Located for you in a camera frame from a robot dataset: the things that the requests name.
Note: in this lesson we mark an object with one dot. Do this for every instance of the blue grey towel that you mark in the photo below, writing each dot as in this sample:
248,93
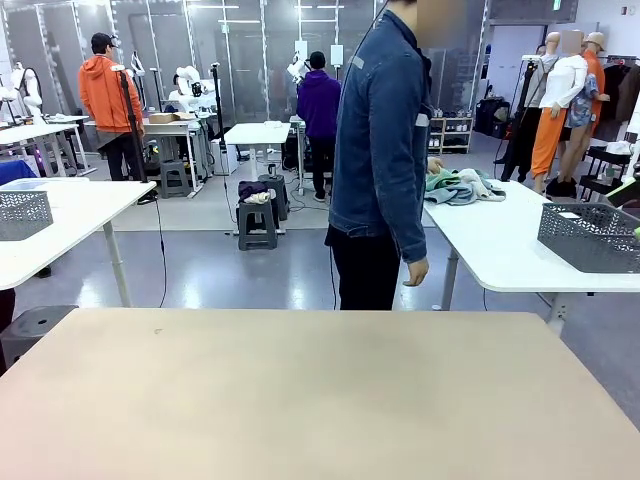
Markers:
460,196

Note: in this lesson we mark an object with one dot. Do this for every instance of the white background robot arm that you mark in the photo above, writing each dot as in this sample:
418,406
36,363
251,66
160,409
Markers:
30,90
297,67
189,97

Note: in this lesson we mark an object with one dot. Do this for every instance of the person's right forearm denim sleeve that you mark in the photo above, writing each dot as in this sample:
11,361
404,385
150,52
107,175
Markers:
412,230

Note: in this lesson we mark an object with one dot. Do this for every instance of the grey plastic basket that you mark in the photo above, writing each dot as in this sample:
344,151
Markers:
25,215
580,240

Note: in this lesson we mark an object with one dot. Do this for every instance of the person's left hand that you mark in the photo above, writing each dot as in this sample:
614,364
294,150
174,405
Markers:
435,165

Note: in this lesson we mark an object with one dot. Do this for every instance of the person's right hand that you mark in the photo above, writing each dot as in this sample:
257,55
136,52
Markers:
417,272

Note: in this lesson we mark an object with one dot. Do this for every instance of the black utility cart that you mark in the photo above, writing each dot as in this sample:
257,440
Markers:
607,167

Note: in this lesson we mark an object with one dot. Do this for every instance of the clothes rack dark garments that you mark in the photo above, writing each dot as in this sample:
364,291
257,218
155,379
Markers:
620,95

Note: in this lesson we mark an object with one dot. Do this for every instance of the mannequin with white shirt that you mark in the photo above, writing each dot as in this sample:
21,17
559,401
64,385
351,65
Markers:
570,82

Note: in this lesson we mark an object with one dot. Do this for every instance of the mannequin with tan hat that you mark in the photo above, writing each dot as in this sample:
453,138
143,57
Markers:
595,70

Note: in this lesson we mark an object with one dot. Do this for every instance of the black bag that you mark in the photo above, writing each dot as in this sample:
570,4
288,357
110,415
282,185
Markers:
490,117

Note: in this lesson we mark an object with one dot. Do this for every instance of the wooden shoe shelf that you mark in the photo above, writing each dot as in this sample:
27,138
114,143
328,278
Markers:
452,135

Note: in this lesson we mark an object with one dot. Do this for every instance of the person in denim jacket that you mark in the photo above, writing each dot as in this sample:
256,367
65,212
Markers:
380,150

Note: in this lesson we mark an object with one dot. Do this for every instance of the white panel box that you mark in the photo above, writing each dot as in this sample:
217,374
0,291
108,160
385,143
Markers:
337,55

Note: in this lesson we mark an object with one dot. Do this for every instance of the person in purple hoodie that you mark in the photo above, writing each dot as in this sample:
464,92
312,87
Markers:
317,100

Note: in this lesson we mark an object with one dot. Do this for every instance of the grey step stool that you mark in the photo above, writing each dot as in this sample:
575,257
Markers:
280,195
175,177
257,225

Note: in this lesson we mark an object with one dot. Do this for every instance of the purple clothes bundle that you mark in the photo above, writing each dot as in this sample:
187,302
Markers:
252,189

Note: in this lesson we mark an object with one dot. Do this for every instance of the black tripod pole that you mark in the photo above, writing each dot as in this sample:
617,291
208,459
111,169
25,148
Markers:
216,100
131,125

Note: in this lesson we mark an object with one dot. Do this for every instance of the seated person white shirt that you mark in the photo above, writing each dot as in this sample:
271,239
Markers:
176,87

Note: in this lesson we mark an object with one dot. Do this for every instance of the grey desk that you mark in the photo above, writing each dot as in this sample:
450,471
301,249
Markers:
165,129

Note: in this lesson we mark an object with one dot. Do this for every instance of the cardboard box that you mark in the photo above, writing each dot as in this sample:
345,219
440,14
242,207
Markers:
165,119

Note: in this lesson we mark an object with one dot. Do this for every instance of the person in orange hoodie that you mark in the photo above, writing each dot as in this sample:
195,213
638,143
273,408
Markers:
105,95

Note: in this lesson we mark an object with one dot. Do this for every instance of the dark grey stool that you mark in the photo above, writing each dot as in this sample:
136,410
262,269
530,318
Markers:
35,330

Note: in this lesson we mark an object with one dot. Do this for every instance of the blue cloth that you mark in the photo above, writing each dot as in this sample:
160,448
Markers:
15,172

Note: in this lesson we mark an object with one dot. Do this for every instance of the black camera tripod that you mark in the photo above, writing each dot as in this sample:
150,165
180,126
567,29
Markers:
522,110

